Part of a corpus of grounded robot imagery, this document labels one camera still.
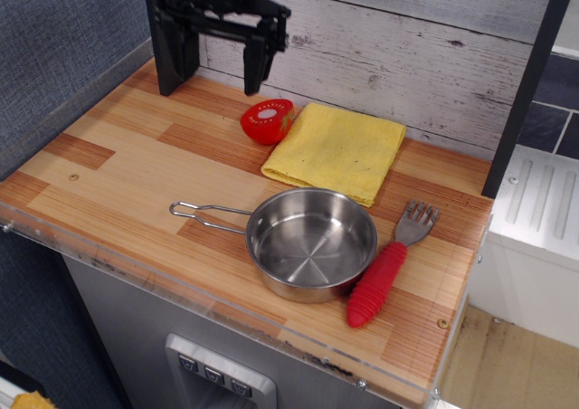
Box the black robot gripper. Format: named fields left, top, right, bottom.
left=152, top=0, right=291, bottom=95

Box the red toy tomato half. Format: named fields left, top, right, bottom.
left=240, top=99, right=294, bottom=145

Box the stainless steel pot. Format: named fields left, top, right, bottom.
left=169, top=187, right=379, bottom=305

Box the yellow object bottom left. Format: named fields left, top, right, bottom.
left=11, top=392, right=56, bottom=409

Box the yellow folded cloth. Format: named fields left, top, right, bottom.
left=261, top=103, right=406, bottom=207

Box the grey toy cabinet front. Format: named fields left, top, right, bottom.
left=64, top=258, right=393, bottom=408

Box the silver button panel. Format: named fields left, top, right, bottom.
left=165, top=333, right=278, bottom=408

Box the white toy sink unit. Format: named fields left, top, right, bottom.
left=468, top=146, right=578, bottom=347

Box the dark grey left post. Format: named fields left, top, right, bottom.
left=146, top=0, right=200, bottom=96

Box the dark grey post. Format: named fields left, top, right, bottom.
left=146, top=0, right=200, bottom=96
left=481, top=0, right=571, bottom=199

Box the red-handled metal fork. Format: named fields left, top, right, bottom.
left=346, top=200, right=439, bottom=328

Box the dark grey right post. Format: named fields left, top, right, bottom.
left=481, top=0, right=571, bottom=199

